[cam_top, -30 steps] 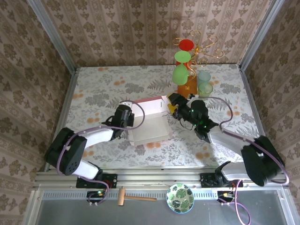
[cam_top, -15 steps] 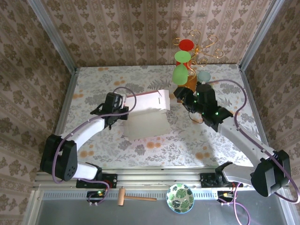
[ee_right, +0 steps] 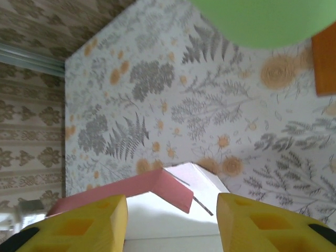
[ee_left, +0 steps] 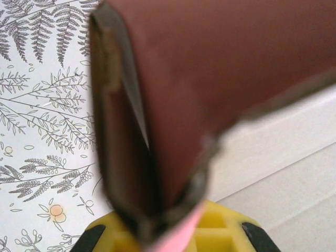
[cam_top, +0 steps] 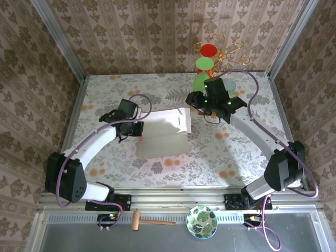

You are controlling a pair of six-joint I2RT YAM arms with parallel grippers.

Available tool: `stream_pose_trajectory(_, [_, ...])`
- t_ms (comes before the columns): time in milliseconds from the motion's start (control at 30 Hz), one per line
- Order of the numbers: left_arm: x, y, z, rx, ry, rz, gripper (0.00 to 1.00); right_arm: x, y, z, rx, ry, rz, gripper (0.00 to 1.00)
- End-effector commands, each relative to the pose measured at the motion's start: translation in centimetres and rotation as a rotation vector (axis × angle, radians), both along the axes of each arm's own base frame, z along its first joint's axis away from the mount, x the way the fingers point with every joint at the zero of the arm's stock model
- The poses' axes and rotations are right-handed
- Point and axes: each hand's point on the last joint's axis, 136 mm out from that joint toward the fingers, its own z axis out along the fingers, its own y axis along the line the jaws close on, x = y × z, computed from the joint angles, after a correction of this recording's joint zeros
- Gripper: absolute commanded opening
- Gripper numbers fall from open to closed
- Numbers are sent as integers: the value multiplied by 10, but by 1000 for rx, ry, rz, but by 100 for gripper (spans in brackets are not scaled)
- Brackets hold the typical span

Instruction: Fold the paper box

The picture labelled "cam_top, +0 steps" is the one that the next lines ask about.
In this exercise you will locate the floral patterned table mat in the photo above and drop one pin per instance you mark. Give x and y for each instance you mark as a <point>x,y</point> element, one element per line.
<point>183,173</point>

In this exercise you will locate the grey metal panel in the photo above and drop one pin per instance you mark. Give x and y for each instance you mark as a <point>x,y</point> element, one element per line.
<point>157,240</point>

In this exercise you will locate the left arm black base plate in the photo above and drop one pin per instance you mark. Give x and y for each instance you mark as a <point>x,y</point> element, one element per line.
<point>123,202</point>

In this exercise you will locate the leaf patterned bowl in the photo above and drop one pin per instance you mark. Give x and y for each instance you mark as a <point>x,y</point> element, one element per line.
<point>202,223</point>

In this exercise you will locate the small circuit board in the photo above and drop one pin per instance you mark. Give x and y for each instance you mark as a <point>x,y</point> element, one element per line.
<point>249,218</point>
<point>105,218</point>

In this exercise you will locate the red plastic wine glass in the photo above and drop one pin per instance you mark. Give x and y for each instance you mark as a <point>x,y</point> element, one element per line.
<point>209,50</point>

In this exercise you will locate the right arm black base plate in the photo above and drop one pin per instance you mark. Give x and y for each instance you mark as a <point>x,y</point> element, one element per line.
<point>231,202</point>

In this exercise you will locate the aluminium front rail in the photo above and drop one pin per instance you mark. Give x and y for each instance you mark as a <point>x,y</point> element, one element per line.
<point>178,197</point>

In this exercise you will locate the blue translucent cup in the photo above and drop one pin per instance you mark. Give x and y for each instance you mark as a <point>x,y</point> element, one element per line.
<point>231,85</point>

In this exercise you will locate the pink paper box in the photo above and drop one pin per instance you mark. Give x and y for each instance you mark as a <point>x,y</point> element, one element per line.
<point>162,141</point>

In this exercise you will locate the aluminium corner post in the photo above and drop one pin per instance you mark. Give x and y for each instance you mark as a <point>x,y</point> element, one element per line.
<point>57,36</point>
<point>291,36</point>

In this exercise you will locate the green plastic wine glass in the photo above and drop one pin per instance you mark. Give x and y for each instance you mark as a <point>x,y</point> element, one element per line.
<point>204,63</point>

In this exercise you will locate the wooden mallet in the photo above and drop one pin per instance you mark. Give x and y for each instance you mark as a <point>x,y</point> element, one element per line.
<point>136,219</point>

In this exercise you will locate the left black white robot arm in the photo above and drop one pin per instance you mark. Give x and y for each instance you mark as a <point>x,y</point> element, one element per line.
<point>94,144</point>

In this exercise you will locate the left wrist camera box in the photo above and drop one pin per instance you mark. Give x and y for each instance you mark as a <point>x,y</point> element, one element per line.
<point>127,107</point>

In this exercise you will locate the left small circuit board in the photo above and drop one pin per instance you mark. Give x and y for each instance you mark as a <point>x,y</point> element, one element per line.
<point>105,218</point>

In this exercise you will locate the right small circuit board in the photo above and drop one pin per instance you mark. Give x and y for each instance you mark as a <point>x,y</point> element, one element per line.
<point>249,218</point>

